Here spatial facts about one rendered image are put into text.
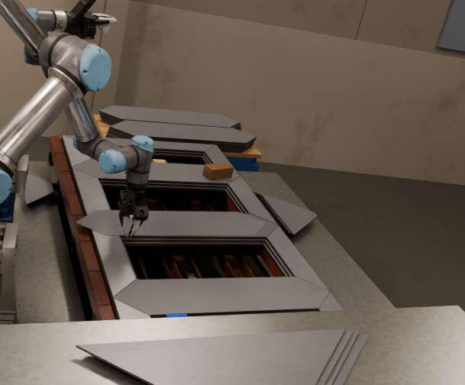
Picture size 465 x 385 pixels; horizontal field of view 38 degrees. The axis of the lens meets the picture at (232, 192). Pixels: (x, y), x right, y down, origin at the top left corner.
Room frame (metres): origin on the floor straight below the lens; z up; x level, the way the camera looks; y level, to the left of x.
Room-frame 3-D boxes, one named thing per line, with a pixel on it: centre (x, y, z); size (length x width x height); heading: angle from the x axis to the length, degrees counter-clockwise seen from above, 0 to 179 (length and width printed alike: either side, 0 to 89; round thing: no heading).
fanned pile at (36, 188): (2.50, 0.80, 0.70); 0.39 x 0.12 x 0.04; 25
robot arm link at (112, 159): (1.95, 0.39, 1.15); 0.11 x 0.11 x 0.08; 59
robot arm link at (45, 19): (2.32, 0.80, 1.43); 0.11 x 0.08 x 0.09; 133
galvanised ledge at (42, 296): (2.17, 0.68, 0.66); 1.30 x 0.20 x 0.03; 25
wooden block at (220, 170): (2.70, 0.08, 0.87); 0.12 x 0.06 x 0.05; 134
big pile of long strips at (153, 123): (3.23, 0.34, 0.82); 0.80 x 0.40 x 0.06; 115
